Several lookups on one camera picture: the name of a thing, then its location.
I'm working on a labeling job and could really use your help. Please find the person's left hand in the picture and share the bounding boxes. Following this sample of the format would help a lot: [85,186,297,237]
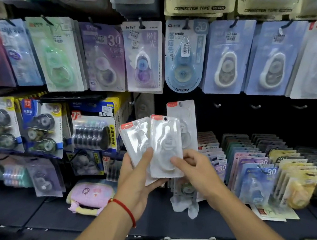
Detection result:
[106,145,175,223]

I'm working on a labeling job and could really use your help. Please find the person's right hand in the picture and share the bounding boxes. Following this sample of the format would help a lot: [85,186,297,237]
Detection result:
[169,144,230,210]

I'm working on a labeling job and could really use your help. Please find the white correction tape packet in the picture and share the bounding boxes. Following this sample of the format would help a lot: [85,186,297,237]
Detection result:
[143,111,188,182]
[117,116,159,189]
[165,99,201,155]

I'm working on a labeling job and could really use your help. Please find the person's left forearm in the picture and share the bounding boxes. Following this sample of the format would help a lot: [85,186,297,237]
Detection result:
[31,198,137,240]

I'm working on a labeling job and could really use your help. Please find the person's right forearm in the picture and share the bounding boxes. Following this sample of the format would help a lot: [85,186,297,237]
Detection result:
[214,181,289,240]

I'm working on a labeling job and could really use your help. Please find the clear hanging tape packets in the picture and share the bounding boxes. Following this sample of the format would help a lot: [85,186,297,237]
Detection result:
[167,174,203,222]

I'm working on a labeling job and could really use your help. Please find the black tape refill packet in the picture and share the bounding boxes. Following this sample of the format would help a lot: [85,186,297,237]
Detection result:
[66,147,106,180]

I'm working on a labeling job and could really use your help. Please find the yellow boxed tape refill pack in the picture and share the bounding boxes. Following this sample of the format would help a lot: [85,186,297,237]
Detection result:
[66,93,128,159]

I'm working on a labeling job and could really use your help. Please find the pink plush pencil case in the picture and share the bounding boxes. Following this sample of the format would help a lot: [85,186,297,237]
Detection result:
[64,176,119,220]

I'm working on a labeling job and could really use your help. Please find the row of blue purple packets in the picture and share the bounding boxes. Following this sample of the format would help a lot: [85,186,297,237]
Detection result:
[219,127,284,211]

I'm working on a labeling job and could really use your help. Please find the clear packet with dark tape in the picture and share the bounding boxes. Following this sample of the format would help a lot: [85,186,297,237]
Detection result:
[25,155,67,201]

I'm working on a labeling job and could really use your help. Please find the flat white card packet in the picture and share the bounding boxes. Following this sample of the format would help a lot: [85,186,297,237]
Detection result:
[249,197,301,226]

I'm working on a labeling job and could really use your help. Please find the lavender white hanging tape packet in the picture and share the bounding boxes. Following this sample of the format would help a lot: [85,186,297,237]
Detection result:
[119,17,171,98]

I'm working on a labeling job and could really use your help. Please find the blue card tape multipack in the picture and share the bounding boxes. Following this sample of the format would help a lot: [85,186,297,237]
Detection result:
[17,92,69,164]
[0,92,25,156]

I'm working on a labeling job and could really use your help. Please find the round blue hanging tape packet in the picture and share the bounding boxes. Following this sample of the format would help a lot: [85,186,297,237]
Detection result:
[157,15,218,95]

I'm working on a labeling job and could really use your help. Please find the purple hanging tape packet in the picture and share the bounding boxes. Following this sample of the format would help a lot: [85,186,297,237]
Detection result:
[78,16,131,97]

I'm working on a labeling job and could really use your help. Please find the row of yellow packets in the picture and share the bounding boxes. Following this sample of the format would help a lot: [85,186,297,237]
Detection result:
[267,144,317,213]

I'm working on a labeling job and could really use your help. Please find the periwinkle packet with white tape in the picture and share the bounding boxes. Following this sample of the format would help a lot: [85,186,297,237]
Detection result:
[236,16,317,101]
[194,15,266,99]

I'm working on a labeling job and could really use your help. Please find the pastel tape rolls pack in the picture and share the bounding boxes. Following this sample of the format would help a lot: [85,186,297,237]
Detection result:
[0,154,34,193]

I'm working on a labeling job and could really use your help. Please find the green hanging tape packet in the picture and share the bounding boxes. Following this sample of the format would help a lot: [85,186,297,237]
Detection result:
[25,10,86,98]

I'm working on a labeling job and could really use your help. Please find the light blue hanging tape packet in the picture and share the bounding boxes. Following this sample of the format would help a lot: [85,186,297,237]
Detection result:
[0,15,44,91]

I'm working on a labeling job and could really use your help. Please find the large white hanging tape packet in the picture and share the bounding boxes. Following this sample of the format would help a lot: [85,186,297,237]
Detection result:
[279,20,317,105]

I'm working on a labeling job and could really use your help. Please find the red string bracelet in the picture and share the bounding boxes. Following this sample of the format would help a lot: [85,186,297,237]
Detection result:
[107,196,137,231]

